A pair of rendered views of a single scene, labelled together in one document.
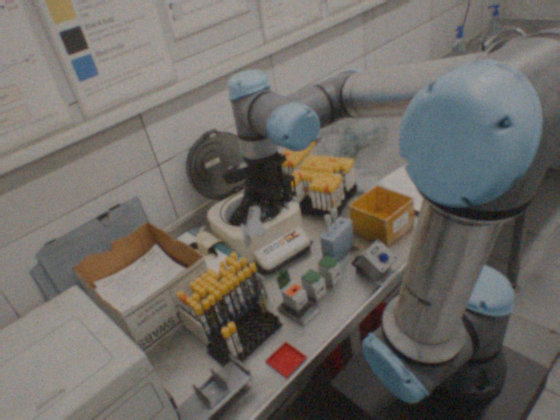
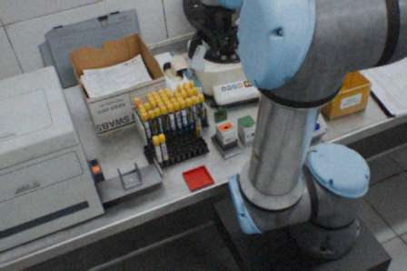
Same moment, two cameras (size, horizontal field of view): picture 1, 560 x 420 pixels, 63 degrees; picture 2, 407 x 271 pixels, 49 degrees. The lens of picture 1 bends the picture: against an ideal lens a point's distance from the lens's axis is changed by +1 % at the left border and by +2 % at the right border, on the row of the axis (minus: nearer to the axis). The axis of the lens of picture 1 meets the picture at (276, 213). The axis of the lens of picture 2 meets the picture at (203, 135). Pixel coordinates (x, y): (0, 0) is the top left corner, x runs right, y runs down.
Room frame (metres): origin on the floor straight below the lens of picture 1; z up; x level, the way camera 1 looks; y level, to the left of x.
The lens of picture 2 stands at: (-0.09, -0.23, 1.78)
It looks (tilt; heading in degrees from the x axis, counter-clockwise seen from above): 43 degrees down; 18
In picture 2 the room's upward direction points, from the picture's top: 5 degrees counter-clockwise
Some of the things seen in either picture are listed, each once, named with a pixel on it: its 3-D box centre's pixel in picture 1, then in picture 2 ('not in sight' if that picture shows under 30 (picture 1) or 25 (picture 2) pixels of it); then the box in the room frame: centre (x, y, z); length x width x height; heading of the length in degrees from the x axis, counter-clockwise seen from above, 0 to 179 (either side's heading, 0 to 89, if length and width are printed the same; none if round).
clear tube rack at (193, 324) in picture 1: (224, 301); (172, 117); (0.86, 0.18, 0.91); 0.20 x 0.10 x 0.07; 128
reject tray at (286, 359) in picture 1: (286, 359); (197, 177); (0.67, 0.05, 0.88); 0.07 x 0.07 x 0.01; 38
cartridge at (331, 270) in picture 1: (329, 271); not in sight; (0.89, -0.11, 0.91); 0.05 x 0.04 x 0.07; 38
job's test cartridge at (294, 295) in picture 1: (295, 298); (225, 135); (0.80, 0.00, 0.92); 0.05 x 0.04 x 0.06; 40
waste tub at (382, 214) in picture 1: (381, 215); (338, 90); (1.06, -0.30, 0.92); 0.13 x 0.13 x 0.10; 35
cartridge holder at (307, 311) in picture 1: (296, 306); (225, 141); (0.80, 0.00, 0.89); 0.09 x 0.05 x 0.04; 40
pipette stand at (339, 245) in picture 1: (337, 242); not in sight; (0.98, -0.15, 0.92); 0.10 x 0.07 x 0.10; 134
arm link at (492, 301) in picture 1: (469, 307); (332, 183); (0.51, -0.29, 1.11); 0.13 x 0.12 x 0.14; 117
